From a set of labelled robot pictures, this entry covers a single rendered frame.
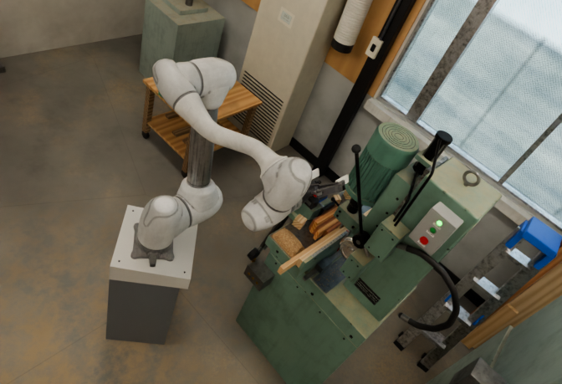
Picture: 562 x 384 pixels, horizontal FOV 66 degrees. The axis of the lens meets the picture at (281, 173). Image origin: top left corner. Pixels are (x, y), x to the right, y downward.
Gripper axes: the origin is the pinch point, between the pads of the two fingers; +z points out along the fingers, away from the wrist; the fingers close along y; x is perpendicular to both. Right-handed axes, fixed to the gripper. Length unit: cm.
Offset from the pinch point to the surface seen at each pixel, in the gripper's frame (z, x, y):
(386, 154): 15.5, 5.4, 14.0
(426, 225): 6.9, -14.3, 33.5
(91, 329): -65, -84, -116
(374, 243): 4.7, -26.4, 14.1
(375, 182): 16.7, -7.5, 7.7
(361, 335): 2, -70, 8
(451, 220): 8.5, -11.0, 41.3
